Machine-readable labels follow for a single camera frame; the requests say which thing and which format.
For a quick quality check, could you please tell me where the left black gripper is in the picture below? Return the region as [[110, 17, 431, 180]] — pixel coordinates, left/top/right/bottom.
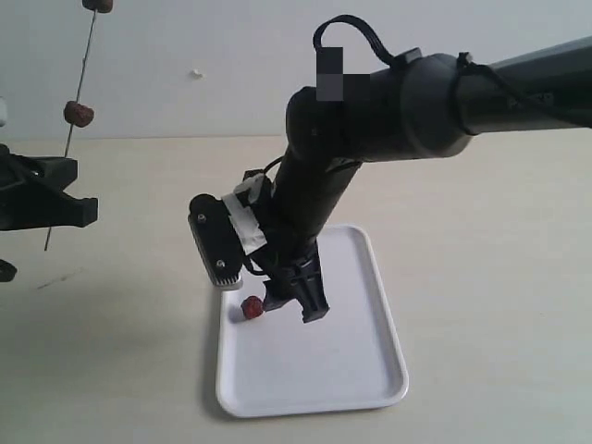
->
[[1, 143, 98, 231]]

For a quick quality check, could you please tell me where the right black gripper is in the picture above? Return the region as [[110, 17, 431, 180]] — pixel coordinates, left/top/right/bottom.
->
[[249, 219, 329, 324]]

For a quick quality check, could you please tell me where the dried red date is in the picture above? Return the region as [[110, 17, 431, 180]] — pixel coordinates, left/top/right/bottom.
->
[[240, 295, 265, 320], [81, 0, 114, 14], [63, 101, 95, 129]]

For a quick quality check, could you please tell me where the thin metal skewer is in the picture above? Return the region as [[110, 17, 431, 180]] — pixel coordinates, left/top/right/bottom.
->
[[43, 9, 98, 252]]

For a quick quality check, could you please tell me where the dried red date front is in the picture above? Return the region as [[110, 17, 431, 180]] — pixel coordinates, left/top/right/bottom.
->
[[81, 0, 114, 14]]

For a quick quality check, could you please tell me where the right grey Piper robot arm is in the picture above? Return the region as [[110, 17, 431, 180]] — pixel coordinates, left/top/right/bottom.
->
[[253, 38, 591, 322]]

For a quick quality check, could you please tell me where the white plastic tray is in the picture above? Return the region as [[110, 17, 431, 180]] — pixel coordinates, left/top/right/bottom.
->
[[216, 225, 409, 418]]

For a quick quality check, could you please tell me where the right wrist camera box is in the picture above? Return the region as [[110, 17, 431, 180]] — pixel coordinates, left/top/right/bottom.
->
[[188, 193, 244, 290]]

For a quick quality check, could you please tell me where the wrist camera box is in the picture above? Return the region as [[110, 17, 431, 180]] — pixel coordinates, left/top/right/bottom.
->
[[0, 97, 8, 128], [188, 193, 244, 290]]

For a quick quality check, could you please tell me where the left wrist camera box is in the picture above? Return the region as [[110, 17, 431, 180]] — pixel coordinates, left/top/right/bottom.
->
[[0, 97, 8, 128]]

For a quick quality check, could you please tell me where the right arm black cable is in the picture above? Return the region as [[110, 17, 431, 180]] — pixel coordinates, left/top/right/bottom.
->
[[313, 15, 592, 126]]

